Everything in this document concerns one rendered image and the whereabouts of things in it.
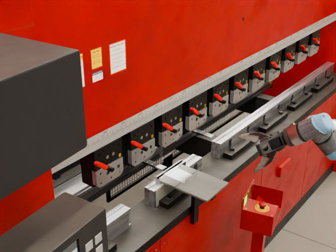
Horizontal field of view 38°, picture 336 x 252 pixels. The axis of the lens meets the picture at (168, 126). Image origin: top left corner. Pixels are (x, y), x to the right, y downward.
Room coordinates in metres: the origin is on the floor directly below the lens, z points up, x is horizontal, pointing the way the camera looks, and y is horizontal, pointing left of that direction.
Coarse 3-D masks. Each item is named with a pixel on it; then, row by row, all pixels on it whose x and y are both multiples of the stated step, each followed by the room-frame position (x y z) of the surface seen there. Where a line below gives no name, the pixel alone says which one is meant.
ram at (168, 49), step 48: (48, 0) 1.43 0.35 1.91; (96, 0) 1.59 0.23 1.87; (144, 0) 1.78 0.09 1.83; (192, 0) 2.02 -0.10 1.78; (240, 0) 2.34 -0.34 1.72; (288, 0) 2.79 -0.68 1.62; (144, 48) 1.78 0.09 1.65; (192, 48) 2.03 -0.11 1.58; (240, 48) 2.37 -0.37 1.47; (96, 96) 1.57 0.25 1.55; (144, 96) 1.77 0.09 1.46; (192, 96) 2.04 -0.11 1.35; (96, 144) 1.55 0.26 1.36
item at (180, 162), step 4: (180, 160) 2.05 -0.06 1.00; (184, 160) 2.05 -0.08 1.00; (176, 164) 2.03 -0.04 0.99; (180, 164) 2.02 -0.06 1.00; (184, 164) 2.04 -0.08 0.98; (168, 168) 1.98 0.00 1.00; (164, 172) 1.95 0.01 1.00; (156, 176) 1.91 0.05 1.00; (160, 176) 1.92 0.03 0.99; (156, 180) 1.90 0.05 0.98
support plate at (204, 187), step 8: (184, 168) 1.98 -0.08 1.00; (192, 168) 1.98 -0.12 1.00; (168, 176) 1.91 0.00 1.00; (200, 176) 1.91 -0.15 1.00; (208, 176) 1.91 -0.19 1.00; (168, 184) 1.84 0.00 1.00; (176, 184) 1.84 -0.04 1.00; (184, 184) 1.84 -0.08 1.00; (192, 184) 1.84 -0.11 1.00; (200, 184) 1.84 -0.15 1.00; (208, 184) 1.84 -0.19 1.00; (216, 184) 1.84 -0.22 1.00; (224, 184) 1.84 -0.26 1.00; (184, 192) 1.79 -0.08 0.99; (192, 192) 1.78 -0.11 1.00; (200, 192) 1.78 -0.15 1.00; (208, 192) 1.78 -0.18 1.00; (216, 192) 1.78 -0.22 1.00; (208, 200) 1.73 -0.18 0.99
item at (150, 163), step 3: (147, 159) 2.05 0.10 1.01; (144, 162) 2.03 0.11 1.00; (147, 162) 2.02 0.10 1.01; (150, 162) 2.03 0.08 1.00; (153, 162) 2.02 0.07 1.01; (156, 162) 2.03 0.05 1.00; (132, 165) 2.02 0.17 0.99; (150, 165) 2.00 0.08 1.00; (153, 165) 2.00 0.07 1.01; (156, 165) 2.00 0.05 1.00; (159, 165) 2.00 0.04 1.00; (162, 165) 2.00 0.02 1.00; (156, 168) 1.98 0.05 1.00; (159, 168) 1.97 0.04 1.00; (162, 168) 1.97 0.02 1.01; (165, 168) 1.98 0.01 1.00
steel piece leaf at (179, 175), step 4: (172, 172) 1.94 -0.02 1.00; (176, 172) 1.94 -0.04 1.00; (180, 172) 1.94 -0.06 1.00; (184, 172) 1.94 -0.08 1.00; (196, 172) 1.91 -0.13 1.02; (172, 176) 1.90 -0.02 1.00; (176, 176) 1.91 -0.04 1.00; (180, 176) 1.91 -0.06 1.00; (184, 176) 1.91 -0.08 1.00; (188, 176) 1.91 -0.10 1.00; (192, 176) 1.89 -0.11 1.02; (180, 180) 1.87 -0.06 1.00; (184, 180) 1.87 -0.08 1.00; (188, 180) 1.86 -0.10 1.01
